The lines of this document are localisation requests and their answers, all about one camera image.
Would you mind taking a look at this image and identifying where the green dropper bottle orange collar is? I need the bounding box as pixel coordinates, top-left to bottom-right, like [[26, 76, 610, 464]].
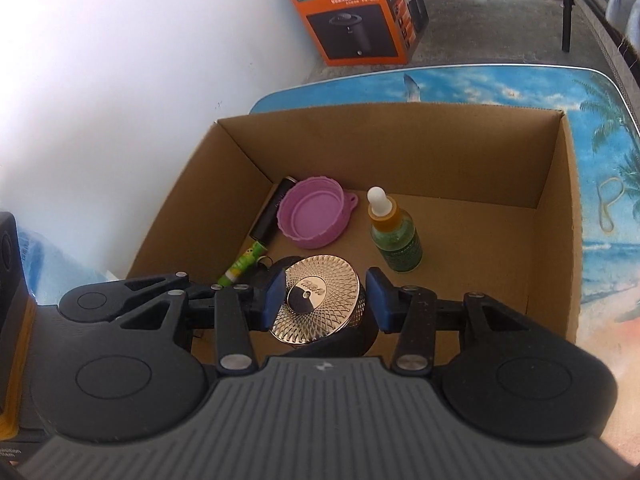
[[367, 186, 423, 273]]

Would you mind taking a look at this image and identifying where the black electrical tape roll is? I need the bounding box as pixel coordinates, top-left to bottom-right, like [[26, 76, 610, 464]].
[[250, 177, 297, 247]]

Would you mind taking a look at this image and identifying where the gold lid dark jar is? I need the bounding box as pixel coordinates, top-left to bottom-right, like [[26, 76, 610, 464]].
[[264, 255, 378, 358]]

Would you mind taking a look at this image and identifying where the pink plastic lid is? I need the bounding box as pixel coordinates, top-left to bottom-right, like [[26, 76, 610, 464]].
[[277, 177, 359, 249]]

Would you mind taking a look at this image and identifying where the large brown cardboard box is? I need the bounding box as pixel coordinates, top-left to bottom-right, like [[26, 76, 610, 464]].
[[129, 103, 582, 340]]

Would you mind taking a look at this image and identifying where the tan rubber band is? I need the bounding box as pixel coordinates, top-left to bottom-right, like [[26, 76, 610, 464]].
[[597, 177, 626, 234]]

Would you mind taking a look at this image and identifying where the beach print table mat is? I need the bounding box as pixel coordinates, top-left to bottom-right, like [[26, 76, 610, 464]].
[[253, 64, 639, 464]]

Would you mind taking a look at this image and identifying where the orange Philips appliance box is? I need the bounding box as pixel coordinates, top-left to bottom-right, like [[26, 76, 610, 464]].
[[291, 0, 428, 66]]

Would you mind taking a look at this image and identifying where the green tube with key ring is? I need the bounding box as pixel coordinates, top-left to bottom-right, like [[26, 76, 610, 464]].
[[216, 240, 268, 287]]

